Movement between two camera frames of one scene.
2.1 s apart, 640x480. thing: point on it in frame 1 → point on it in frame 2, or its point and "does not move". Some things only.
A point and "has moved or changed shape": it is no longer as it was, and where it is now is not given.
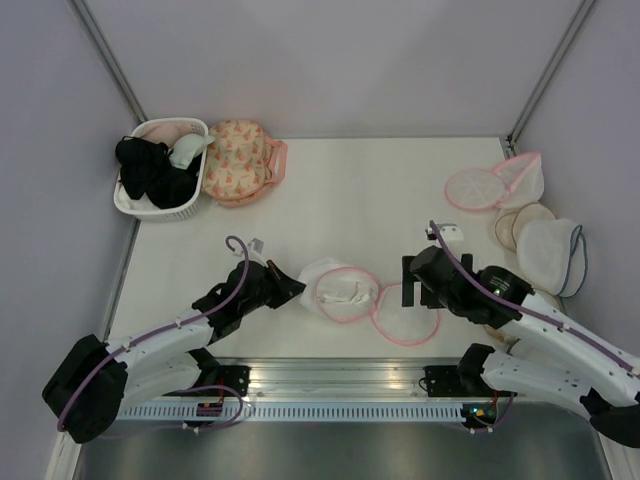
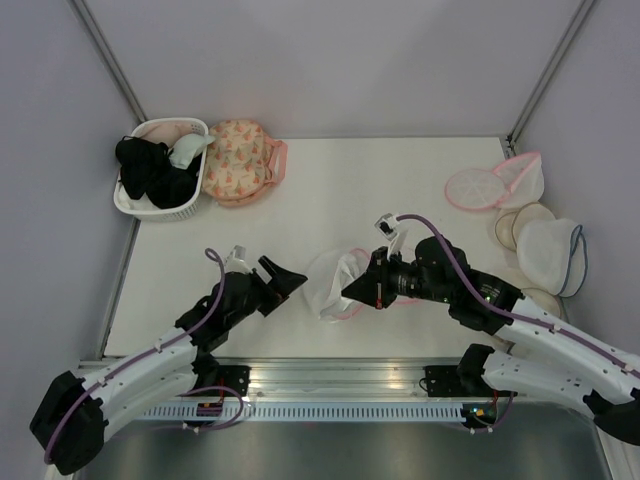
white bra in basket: (187, 147) does not move
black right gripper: (407, 283) → (373, 287)
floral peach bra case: (243, 164) does not move
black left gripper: (286, 288) does not move
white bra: (347, 293) has moved or changed shape
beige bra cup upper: (508, 225) does not move
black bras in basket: (147, 169) does not move
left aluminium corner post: (87, 21) does not move
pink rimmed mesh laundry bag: (345, 295) → (327, 275)
